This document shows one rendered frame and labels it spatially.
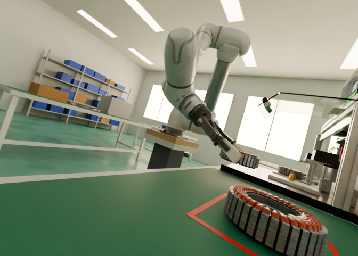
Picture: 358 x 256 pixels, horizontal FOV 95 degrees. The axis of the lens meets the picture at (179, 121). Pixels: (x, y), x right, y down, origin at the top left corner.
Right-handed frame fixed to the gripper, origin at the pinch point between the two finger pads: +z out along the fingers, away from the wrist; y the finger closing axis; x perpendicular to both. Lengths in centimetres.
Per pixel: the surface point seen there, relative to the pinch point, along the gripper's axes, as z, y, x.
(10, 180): -4.5, 46.7, -11.0
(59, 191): -1.3, 43.9, -8.9
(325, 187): 26, -49, 11
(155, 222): 5.9, 38.6, -4.7
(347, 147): 15.2, -8.0, 21.0
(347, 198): 23.4, -7.8, 11.1
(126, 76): -645, -395, -178
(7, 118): -183, 7, -150
